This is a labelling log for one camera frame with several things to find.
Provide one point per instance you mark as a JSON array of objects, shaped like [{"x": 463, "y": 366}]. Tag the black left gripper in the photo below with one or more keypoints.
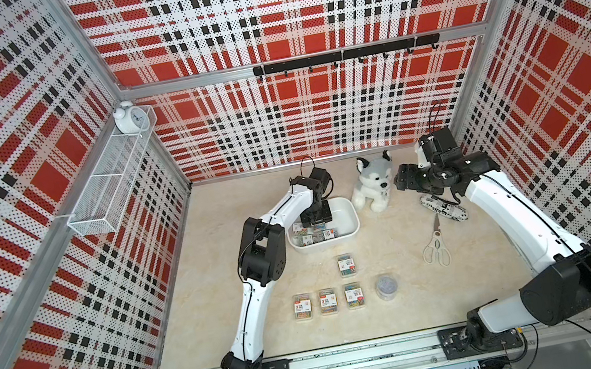
[{"x": 326, "y": 217}]

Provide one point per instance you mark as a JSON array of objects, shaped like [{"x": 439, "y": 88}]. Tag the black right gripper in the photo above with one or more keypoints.
[{"x": 408, "y": 178}]

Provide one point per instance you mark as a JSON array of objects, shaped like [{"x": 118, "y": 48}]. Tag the white plastic storage box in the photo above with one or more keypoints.
[{"x": 345, "y": 221}]

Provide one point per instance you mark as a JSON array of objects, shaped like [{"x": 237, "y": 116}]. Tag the square paper clip box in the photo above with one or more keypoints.
[{"x": 354, "y": 296}]

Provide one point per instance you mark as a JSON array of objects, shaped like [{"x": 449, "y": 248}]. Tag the round clear paper clip jar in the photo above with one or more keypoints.
[{"x": 386, "y": 287}]

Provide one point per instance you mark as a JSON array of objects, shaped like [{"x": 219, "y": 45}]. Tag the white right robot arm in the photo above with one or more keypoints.
[{"x": 560, "y": 261}]

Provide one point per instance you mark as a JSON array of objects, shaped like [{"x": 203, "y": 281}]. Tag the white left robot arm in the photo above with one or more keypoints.
[{"x": 262, "y": 260}]

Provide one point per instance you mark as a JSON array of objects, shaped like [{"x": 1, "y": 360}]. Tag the grey white husky plush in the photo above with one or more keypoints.
[{"x": 373, "y": 183}]

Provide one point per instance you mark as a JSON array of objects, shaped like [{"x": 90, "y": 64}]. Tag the white alarm clock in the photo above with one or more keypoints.
[{"x": 130, "y": 119}]

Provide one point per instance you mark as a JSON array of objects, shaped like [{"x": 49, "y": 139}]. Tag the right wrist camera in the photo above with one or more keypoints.
[{"x": 440, "y": 147}]

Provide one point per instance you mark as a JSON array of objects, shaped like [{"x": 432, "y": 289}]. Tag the white handled scissors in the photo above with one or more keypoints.
[{"x": 436, "y": 251}]

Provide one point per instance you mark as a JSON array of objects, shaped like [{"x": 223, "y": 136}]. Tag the black hook rail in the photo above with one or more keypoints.
[{"x": 408, "y": 44}]

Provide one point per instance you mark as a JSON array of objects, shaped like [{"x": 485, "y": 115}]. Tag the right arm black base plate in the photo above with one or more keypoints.
[{"x": 467, "y": 340}]

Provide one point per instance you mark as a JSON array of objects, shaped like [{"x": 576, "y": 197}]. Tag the white wire mesh shelf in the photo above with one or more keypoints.
[{"x": 103, "y": 202}]

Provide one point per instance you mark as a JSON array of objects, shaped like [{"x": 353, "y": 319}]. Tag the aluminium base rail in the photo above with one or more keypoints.
[{"x": 361, "y": 354}]

